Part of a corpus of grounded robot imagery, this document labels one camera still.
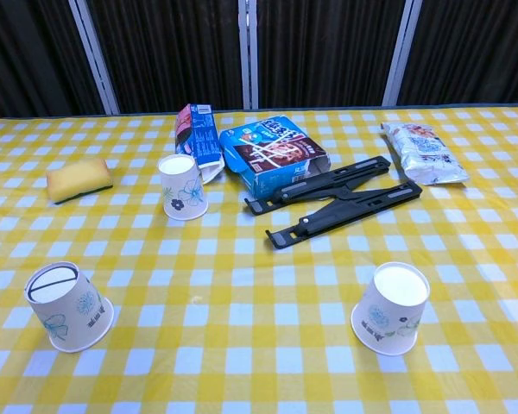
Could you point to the paper cup with navy flower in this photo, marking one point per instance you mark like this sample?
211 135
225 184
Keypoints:
181 190

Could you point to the paper cup with black-lined base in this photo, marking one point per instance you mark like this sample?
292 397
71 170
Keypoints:
69 310

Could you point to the blue chocolate cookie box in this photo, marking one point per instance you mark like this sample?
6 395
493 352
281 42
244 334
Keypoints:
267 151

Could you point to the black folding stand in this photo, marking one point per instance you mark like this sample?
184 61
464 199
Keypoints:
328 215

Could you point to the tall blue snack carton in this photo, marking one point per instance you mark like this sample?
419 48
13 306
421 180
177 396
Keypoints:
204 138

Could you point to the white paper cup green flowers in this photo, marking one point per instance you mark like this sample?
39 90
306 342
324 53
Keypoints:
388 315

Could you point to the dark corrugated partition panel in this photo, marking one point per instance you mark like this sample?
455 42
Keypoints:
172 52
26 56
475 52
328 52

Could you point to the white snack bag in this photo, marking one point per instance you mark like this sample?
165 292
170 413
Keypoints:
423 151

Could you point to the yellow sponge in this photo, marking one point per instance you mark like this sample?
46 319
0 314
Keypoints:
77 179

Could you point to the white partition post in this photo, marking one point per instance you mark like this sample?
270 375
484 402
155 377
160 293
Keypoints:
248 56
397 56
96 60

